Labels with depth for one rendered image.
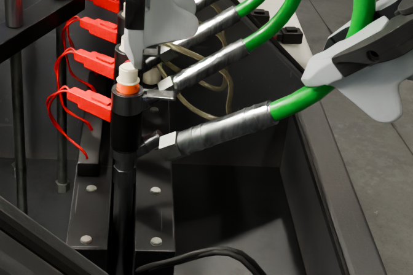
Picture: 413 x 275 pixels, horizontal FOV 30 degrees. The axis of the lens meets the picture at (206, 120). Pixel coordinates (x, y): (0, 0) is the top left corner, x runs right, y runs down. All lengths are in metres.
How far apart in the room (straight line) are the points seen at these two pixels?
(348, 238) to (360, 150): 1.98
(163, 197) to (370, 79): 0.35
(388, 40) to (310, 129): 0.55
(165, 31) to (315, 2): 3.35
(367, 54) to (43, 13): 0.48
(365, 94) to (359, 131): 2.40
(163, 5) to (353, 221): 0.34
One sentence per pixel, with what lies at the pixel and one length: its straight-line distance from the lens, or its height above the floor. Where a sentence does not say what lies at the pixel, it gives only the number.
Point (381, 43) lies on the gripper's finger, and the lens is 0.44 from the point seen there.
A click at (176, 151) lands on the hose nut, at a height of 1.13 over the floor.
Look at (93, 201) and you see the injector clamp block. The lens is 0.77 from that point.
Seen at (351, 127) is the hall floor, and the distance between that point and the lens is 2.90.
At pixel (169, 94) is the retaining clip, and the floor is 1.12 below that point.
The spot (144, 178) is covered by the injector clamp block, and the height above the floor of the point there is 0.98.
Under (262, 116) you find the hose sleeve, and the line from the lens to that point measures 0.54.
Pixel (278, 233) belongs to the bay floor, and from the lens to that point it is 0.99.
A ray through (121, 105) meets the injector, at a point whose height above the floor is 1.11.
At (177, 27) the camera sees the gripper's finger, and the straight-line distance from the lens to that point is 0.62.
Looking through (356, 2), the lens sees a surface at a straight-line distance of 0.50.
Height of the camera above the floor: 1.45
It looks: 31 degrees down
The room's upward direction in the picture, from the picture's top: 6 degrees clockwise
